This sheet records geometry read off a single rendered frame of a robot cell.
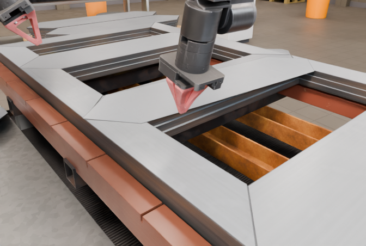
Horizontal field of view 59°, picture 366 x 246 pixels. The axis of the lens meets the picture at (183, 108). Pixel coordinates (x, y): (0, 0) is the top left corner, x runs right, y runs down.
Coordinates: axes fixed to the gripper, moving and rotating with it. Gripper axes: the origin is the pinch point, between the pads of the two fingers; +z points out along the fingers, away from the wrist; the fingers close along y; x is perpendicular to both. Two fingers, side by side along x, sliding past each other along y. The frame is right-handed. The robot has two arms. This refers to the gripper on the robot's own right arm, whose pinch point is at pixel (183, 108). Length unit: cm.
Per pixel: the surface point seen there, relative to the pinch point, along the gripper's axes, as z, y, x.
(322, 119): 103, 38, -196
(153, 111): 7.6, 9.6, -1.2
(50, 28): 36, 116, -19
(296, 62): 7, 10, -56
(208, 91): 7.7, 10.4, -18.3
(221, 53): 17, 37, -52
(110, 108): 9.4, 16.8, 5.1
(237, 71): 9.0, 15.7, -35.2
